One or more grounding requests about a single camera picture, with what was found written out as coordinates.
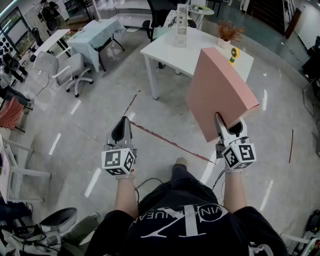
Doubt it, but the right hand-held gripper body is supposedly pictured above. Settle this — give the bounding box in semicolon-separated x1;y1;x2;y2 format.
215;136;258;171

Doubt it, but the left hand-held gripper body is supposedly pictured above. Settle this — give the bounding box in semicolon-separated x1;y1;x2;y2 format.
101;142;138;177

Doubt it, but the pink folder box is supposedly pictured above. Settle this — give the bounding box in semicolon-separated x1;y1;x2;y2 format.
186;47;260;143

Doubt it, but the white perforated file holder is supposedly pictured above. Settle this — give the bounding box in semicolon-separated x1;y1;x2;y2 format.
174;3;190;48

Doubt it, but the person's right forearm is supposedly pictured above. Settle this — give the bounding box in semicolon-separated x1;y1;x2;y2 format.
223;169;248;214

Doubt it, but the person's left forearm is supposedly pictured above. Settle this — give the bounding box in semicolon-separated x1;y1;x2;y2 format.
115;174;140;221

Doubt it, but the mint green box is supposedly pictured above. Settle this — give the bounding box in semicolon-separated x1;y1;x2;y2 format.
152;26;171;41

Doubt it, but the person's black trouser leg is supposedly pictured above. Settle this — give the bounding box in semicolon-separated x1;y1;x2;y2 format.
171;157;201;187

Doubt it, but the yellow handheld fan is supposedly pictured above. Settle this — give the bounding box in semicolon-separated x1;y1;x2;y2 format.
227;47;241;66

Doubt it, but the white grey office chair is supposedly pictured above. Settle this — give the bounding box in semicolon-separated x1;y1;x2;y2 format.
33;51;94;98

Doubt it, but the white rectangular table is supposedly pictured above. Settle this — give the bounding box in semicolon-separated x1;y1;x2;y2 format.
139;26;255;101

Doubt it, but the orange potted plant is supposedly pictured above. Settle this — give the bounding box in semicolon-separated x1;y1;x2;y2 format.
216;19;245;49

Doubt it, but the person's black printed shirt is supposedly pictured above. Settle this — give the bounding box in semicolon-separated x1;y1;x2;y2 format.
86;183;290;256

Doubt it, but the light blue cloth table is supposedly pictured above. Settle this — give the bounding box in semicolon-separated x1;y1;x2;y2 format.
66;18;126;73

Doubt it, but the round white table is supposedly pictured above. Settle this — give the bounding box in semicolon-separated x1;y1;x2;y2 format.
188;4;215;31

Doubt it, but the white printed tote bag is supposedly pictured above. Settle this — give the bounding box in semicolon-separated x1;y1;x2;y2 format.
163;9;181;28

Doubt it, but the brown wooden board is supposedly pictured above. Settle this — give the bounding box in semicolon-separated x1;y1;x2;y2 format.
284;7;302;40

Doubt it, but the black office chair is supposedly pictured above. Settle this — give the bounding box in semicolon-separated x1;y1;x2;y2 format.
142;0;197;42

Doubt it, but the grey shoulder strap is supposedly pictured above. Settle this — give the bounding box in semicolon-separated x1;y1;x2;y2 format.
248;241;275;256

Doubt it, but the white frame chair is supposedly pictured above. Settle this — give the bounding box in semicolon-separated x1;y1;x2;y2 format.
0;134;52;203

